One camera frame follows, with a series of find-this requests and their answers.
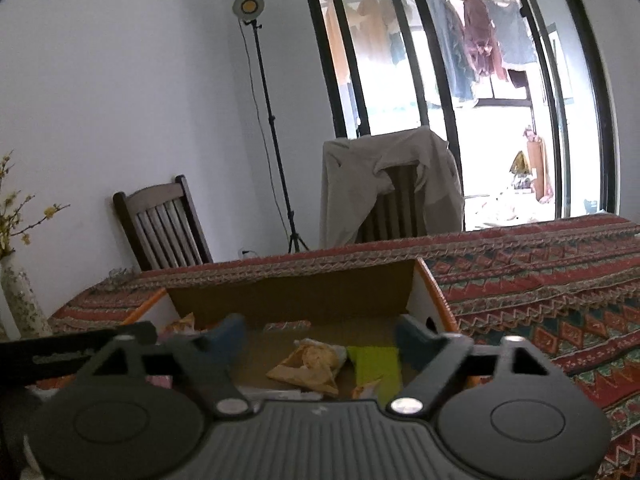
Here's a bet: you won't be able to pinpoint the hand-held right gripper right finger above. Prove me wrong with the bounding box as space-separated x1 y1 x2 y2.
387 315 563 418

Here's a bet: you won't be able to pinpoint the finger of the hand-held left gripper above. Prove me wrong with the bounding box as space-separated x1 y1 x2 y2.
0 321 158 386

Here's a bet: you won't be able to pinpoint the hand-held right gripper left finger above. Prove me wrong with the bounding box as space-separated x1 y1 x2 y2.
75 312 253 420

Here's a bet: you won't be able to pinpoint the orange cardboard box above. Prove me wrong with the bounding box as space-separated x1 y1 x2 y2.
37 256 481 402

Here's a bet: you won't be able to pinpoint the green snack packet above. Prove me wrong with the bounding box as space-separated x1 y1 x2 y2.
346 345 402 408

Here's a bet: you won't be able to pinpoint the yellow white snack packet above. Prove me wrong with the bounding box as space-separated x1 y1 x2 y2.
159 312 197 337

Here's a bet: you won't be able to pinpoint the white floral vase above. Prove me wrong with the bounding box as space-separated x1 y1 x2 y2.
0 255 53 338

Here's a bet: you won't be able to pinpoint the small orange snack packet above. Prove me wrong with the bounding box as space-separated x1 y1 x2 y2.
350 380 383 401

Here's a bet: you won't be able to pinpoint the tan chip packet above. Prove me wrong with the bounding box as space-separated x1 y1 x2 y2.
266 338 348 397

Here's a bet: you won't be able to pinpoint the dark wooden slatted chair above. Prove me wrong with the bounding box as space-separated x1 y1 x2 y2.
112 175 215 272

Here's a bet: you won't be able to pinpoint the wooden chair under jacket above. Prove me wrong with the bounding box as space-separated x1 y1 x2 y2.
357 165 426 243

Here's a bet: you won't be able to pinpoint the patterned red tablecloth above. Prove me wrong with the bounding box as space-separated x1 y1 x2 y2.
0 212 640 480

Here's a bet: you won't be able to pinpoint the yellow flower branches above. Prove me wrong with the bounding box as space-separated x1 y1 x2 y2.
0 150 71 261

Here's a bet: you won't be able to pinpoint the beige jacket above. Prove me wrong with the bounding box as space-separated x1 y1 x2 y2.
320 126 466 248

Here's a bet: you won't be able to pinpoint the wooden plank outside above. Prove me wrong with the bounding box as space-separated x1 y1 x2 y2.
525 127 551 204

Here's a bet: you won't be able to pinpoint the hanging blue shirt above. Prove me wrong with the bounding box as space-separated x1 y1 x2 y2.
425 0 478 103

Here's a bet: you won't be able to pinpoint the hanging maroon shirt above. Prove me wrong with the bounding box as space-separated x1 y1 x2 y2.
455 0 511 83

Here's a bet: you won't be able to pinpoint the hanging grey t-shirt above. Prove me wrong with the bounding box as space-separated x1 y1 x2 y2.
485 0 538 68

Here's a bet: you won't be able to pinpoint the hanging tan garment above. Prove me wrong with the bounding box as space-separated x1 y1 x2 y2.
350 0 396 52

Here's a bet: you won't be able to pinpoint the round lamp on tripod stand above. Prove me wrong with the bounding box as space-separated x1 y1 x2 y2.
232 0 311 255

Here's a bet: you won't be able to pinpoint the black sliding door frame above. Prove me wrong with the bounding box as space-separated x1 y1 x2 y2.
301 0 618 233

